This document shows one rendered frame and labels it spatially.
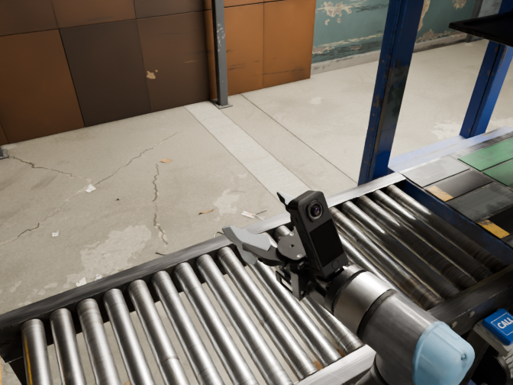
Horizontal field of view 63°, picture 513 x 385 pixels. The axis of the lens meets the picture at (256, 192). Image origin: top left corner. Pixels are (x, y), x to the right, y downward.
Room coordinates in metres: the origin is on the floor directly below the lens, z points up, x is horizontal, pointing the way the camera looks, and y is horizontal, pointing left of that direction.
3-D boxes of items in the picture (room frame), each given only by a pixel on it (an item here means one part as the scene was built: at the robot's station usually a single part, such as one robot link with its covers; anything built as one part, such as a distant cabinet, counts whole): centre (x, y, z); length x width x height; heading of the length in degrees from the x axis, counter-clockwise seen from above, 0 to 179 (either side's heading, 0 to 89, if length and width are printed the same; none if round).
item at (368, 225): (0.91, -0.41, 0.77); 0.47 x 0.05 x 0.05; 29
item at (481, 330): (0.68, -0.65, 0.69); 0.10 x 0.10 x 0.03; 29
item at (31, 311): (0.94, 0.06, 0.74); 1.34 x 0.05 x 0.12; 119
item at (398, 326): (0.29, -0.19, 1.21); 0.11 x 0.08 x 0.09; 39
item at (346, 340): (0.76, -0.13, 0.77); 0.47 x 0.05 x 0.05; 29
